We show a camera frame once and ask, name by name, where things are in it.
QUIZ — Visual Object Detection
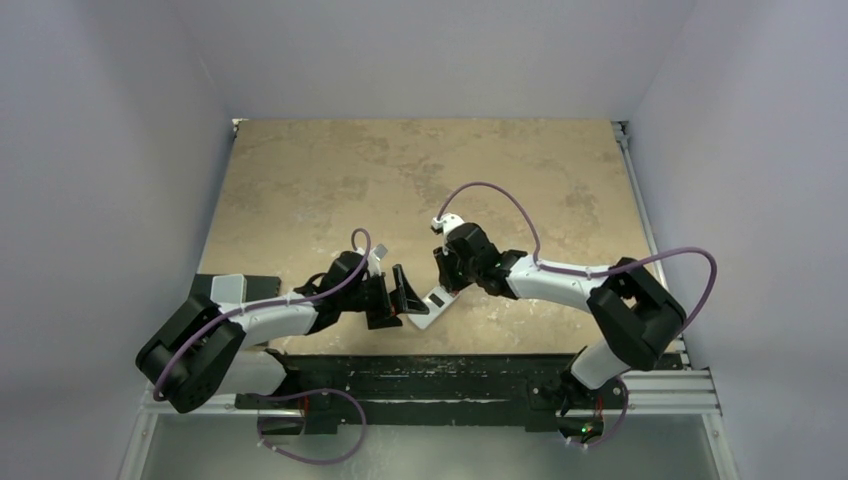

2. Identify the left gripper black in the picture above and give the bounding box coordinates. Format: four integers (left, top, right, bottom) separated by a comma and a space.
339, 264, 426, 328

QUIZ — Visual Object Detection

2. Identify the red white remote control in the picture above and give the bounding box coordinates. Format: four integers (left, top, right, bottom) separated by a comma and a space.
407, 286, 459, 330

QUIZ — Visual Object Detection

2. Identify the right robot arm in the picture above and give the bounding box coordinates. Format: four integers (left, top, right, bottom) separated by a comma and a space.
431, 215, 686, 407

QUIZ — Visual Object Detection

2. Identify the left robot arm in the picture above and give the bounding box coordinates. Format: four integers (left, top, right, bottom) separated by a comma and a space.
135, 249, 430, 413

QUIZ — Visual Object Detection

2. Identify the white plastic box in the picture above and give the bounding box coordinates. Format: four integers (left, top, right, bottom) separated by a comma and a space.
209, 274, 247, 305

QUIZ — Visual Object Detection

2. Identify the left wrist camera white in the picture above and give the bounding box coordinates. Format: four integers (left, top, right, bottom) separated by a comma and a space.
367, 243, 388, 276

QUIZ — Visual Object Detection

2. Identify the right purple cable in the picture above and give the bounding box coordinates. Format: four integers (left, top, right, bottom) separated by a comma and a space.
433, 182, 719, 452

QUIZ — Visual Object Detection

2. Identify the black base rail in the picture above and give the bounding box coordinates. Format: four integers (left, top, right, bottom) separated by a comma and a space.
235, 354, 625, 434

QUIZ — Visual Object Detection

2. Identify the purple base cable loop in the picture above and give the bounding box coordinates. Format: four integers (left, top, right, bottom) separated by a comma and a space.
256, 388, 369, 466

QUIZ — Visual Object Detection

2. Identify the aluminium frame rail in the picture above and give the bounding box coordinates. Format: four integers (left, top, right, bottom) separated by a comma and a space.
611, 121, 721, 415

